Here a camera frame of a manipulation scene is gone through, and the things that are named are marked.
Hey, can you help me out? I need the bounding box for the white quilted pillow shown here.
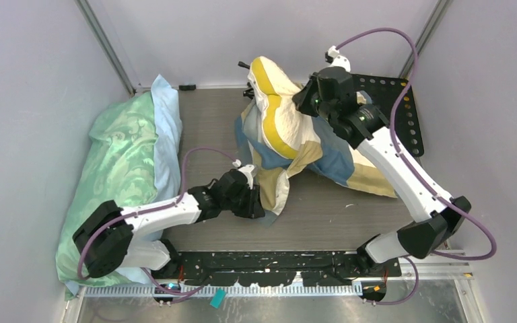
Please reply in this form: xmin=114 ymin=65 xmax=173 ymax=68
xmin=248 ymin=56 xmax=322 ymax=163

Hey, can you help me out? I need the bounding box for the blue beige checkered pillow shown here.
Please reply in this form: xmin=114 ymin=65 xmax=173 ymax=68
xmin=234 ymin=100 xmax=396 ymax=226

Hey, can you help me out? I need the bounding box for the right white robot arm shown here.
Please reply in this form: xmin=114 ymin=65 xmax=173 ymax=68
xmin=292 ymin=67 xmax=471 ymax=277

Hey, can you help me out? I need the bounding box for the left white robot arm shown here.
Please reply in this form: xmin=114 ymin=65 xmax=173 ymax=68
xmin=73 ymin=164 xmax=265 ymax=279

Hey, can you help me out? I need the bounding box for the light blue pillow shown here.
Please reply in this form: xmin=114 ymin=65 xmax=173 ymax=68
xmin=125 ymin=73 xmax=184 ymax=286

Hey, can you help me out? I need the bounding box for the green patterned pillow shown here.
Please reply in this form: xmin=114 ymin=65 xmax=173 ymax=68
xmin=55 ymin=92 xmax=158 ymax=287

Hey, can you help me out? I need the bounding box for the black perforated board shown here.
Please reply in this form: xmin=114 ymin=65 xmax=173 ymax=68
xmin=353 ymin=74 xmax=425 ymax=157

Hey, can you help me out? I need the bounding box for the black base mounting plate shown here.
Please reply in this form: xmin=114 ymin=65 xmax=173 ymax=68
xmin=169 ymin=249 xmax=402 ymax=289

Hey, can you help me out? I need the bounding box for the black folding tripod stand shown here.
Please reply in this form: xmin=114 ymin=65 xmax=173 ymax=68
xmin=238 ymin=61 xmax=257 ymax=100

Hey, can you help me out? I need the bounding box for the teal tape piece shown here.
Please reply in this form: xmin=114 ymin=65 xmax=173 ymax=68
xmin=209 ymin=289 xmax=227 ymax=309

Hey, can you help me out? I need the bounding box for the small black clip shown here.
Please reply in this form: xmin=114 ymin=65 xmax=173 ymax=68
xmin=178 ymin=84 xmax=197 ymax=92

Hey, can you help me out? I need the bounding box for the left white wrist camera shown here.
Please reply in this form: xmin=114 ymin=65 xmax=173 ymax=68
xmin=232 ymin=159 xmax=258 ymax=189

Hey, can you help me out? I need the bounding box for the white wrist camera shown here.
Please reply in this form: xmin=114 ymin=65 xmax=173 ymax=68
xmin=232 ymin=159 xmax=258 ymax=189
xmin=324 ymin=46 xmax=351 ymax=73

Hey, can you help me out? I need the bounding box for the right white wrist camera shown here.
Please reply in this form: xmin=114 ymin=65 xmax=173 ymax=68
xmin=324 ymin=46 xmax=351 ymax=73

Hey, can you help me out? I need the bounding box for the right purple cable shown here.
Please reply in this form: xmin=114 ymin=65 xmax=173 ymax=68
xmin=334 ymin=27 xmax=498 ymax=308

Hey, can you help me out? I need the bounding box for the aluminium slotted rail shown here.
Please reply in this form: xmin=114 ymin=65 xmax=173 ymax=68
xmin=79 ymin=256 xmax=474 ymax=302

